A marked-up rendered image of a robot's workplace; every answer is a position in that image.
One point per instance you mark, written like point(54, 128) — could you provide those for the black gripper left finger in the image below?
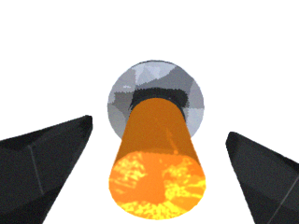
point(34, 168)

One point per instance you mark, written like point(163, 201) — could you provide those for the orange knob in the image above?
point(156, 172)

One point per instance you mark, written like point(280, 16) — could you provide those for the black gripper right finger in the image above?
point(268, 180)

